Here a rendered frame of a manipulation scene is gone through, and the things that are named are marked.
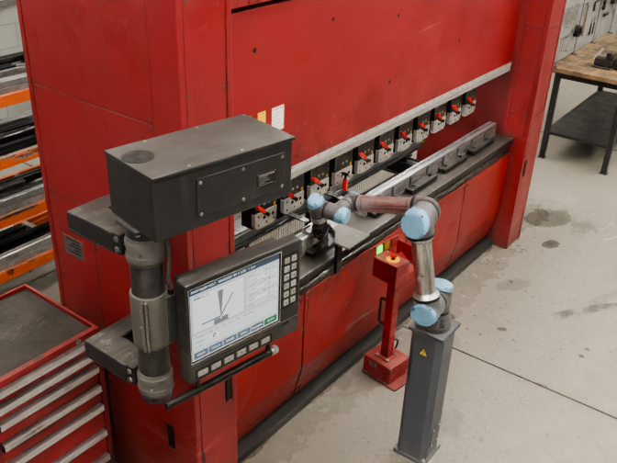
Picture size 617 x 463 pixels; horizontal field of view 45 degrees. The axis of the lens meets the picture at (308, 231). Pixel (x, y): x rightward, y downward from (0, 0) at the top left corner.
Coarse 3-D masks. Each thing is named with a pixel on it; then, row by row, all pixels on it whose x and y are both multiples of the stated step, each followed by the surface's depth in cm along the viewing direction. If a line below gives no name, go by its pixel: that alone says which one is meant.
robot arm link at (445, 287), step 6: (438, 282) 328; (444, 282) 328; (450, 282) 330; (438, 288) 323; (444, 288) 323; (450, 288) 324; (444, 294) 324; (450, 294) 326; (444, 300) 322; (450, 300) 328; (450, 306) 331; (444, 312) 330
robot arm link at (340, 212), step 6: (330, 204) 323; (336, 204) 324; (342, 204) 325; (348, 204) 327; (324, 210) 323; (330, 210) 322; (336, 210) 321; (342, 210) 320; (348, 210) 321; (324, 216) 324; (330, 216) 322; (336, 216) 321; (342, 216) 320; (348, 216) 323; (336, 222) 324; (342, 222) 321
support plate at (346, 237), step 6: (330, 222) 374; (342, 228) 369; (348, 228) 370; (312, 234) 364; (336, 234) 363; (342, 234) 364; (348, 234) 364; (354, 234) 364; (360, 234) 364; (366, 234) 365; (336, 240) 359; (342, 240) 359; (348, 240) 359; (354, 240) 359; (360, 240) 359; (342, 246) 354; (348, 246) 353
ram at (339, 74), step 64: (320, 0) 312; (384, 0) 351; (448, 0) 403; (512, 0) 472; (256, 64) 292; (320, 64) 327; (384, 64) 370; (448, 64) 428; (320, 128) 343; (384, 128) 391
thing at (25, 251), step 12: (12, 228) 479; (24, 228) 483; (36, 228) 478; (48, 228) 483; (0, 240) 471; (12, 240) 464; (24, 240) 471; (36, 240) 460; (48, 240) 464; (0, 252) 457; (12, 252) 446; (24, 252) 452; (36, 252) 459; (0, 264) 440; (12, 264) 447
